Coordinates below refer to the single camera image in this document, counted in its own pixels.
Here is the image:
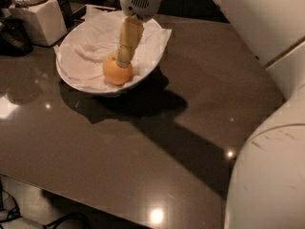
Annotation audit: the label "white ceramic jar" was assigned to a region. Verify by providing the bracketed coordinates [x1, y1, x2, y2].
[9, 0, 67, 47]

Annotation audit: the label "white bowl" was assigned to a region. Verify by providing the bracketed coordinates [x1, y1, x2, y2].
[55, 10, 167, 97]

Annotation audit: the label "dark cup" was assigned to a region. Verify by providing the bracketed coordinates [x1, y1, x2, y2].
[56, 0, 74, 28]

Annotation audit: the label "black floor cable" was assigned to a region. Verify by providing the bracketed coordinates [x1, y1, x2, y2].
[0, 178, 92, 229]

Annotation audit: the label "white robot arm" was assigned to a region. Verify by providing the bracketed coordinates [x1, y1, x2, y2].
[212, 0, 305, 229]

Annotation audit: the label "white paper napkin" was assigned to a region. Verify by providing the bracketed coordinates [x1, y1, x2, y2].
[53, 6, 173, 94]

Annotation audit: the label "yellow taped gripper finger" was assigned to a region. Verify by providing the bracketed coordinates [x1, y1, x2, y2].
[116, 15, 144, 68]

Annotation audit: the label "black round object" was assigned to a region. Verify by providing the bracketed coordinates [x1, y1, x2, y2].
[0, 17, 33, 56]

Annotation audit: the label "orange fruit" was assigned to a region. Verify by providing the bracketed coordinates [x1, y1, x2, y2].
[103, 52, 132, 86]

